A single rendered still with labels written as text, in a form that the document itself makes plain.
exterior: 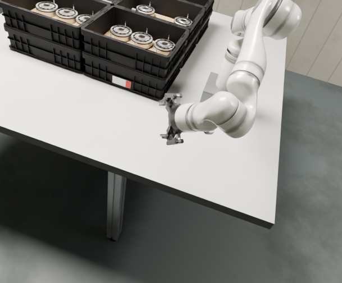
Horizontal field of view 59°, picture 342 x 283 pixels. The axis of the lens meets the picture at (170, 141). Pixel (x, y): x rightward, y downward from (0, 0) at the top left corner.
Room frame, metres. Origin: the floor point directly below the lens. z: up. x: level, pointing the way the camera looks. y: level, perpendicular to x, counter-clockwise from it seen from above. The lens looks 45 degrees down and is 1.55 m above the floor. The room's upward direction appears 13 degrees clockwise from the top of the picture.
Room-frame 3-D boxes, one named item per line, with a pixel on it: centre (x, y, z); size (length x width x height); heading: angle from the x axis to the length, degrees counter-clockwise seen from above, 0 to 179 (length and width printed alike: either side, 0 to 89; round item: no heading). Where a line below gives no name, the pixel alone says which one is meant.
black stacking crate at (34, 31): (1.32, 0.65, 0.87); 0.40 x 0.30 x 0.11; 80
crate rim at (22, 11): (1.32, 0.65, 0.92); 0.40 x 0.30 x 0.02; 80
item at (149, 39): (1.31, 0.24, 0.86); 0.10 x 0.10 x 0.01
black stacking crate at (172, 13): (1.54, 0.20, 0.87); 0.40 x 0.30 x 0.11; 80
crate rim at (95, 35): (1.25, 0.25, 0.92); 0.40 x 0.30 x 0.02; 80
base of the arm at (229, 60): (1.16, -0.18, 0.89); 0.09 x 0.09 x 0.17; 0
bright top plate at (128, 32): (1.34, 0.35, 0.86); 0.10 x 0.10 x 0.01
